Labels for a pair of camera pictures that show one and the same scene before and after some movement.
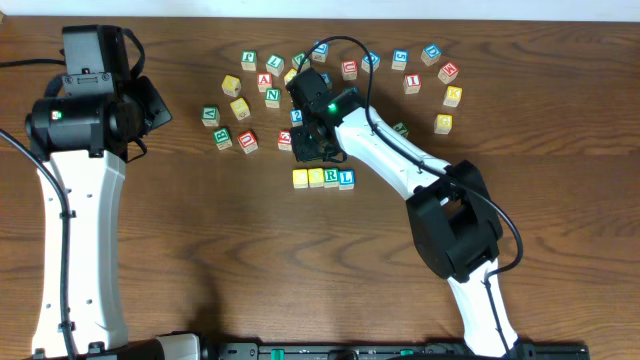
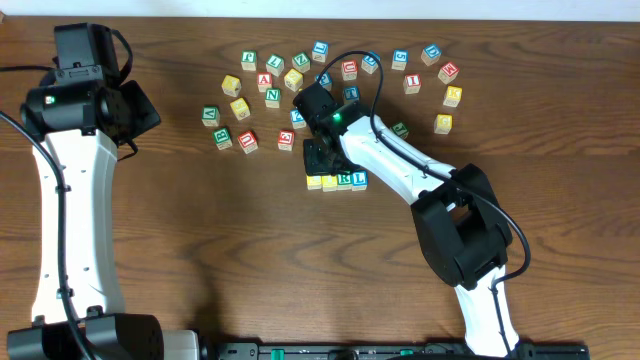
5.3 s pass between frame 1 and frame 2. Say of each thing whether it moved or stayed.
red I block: stayed
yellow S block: stayed
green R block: moved
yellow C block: moved
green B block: stayed
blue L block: moved
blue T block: stayed
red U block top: stayed
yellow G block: stayed
